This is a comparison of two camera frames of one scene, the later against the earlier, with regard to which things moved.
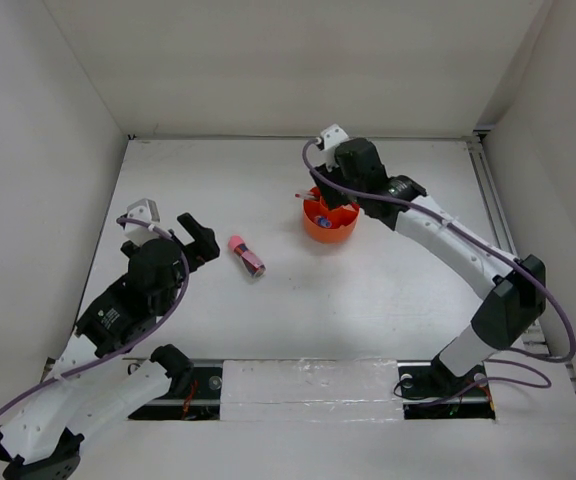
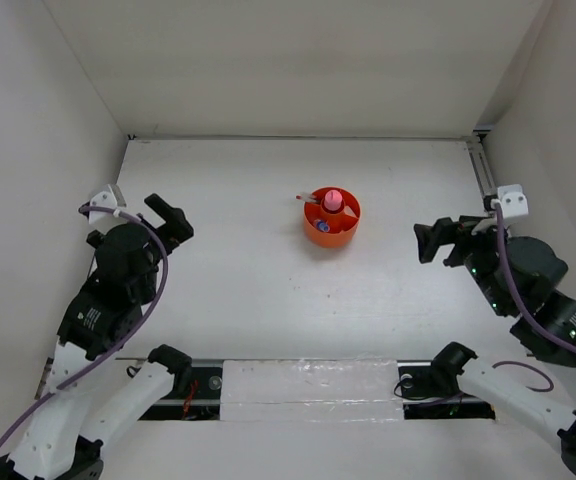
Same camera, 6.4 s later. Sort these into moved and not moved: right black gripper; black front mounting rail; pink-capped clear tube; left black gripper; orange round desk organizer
Moved: right black gripper; left black gripper; pink-capped clear tube
Not moved: orange round desk organizer; black front mounting rail
